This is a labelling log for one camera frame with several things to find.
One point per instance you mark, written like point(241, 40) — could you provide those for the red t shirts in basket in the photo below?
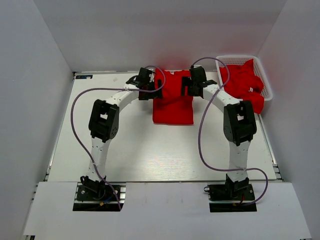
point(244, 84)

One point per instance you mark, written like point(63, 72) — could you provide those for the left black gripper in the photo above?
point(157, 94)

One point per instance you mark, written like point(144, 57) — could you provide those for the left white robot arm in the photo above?
point(105, 116)

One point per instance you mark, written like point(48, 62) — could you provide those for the red t shirt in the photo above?
point(173, 108)

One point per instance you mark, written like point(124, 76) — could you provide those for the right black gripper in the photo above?
point(186, 81)

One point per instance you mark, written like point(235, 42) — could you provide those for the blue table label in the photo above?
point(84, 76)

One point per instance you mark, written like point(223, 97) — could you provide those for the white plastic basket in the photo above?
point(258, 69)

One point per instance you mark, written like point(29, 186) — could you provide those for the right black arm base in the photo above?
point(231, 197)

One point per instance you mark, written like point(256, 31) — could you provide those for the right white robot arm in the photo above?
point(239, 123)

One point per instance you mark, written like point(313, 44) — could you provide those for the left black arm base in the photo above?
point(98, 196)

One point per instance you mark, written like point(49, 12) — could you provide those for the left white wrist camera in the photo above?
point(152, 76)

